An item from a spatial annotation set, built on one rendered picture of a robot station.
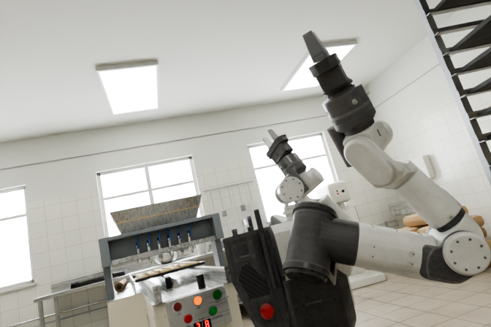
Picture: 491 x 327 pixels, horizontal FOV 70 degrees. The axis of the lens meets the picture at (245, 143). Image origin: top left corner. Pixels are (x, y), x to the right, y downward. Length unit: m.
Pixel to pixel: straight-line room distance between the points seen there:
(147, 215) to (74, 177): 3.37
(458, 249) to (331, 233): 0.22
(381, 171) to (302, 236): 0.20
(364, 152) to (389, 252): 0.20
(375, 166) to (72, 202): 5.04
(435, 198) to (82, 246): 5.00
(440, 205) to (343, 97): 0.28
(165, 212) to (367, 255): 1.69
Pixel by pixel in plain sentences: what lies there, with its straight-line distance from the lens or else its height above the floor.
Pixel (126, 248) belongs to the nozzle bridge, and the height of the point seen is 1.10.
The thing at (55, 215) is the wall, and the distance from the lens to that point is 5.54.
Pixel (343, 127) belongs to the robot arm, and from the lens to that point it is 0.73.
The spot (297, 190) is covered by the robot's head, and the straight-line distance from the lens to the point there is 0.96.
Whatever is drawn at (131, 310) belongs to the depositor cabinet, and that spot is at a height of 0.76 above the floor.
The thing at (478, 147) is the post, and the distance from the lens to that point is 1.56.
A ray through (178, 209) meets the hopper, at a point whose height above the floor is 1.26.
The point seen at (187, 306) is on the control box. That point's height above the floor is 0.80.
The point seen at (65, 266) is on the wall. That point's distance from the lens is 5.47.
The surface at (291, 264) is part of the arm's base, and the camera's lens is 0.73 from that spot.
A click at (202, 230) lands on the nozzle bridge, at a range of 2.35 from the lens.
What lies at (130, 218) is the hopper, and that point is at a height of 1.26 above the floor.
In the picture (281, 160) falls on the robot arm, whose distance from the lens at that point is 1.33.
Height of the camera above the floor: 1.02
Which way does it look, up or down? 14 degrees up
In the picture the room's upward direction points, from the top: 14 degrees counter-clockwise
